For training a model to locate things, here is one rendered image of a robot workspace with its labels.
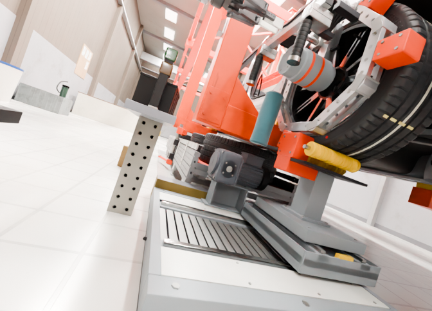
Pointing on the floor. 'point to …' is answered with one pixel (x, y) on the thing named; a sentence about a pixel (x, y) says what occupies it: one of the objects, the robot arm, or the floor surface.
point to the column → (134, 166)
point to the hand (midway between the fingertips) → (271, 22)
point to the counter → (105, 112)
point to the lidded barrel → (8, 80)
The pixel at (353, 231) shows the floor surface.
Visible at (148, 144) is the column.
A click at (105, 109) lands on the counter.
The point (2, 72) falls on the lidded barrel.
